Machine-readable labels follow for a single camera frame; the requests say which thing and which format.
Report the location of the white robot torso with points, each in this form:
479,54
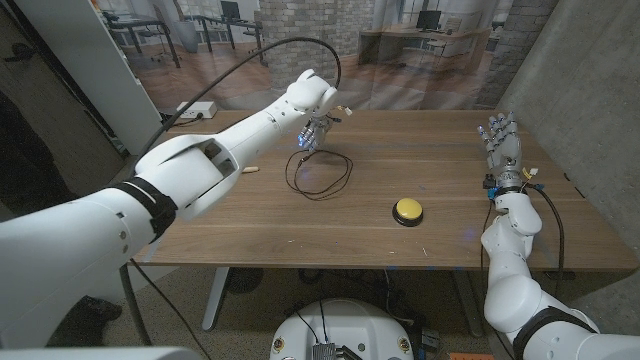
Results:
345,330

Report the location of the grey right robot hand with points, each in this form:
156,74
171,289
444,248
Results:
505,147

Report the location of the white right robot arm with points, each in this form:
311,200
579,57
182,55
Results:
515,290

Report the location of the white cabinet panel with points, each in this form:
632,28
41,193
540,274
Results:
95,60

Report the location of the yellow button with black base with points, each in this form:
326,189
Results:
408,209

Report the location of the printed office backdrop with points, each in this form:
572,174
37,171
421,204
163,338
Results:
400,50

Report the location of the grey table leg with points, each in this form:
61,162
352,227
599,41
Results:
466,300

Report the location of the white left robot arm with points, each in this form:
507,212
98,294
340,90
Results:
165,172

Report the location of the white power strip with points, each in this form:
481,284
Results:
196,109

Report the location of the colourful wooden maraca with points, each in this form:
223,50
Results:
251,170

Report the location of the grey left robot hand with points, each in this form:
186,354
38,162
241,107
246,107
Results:
315,132

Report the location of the white table leg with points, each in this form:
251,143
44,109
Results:
215,300

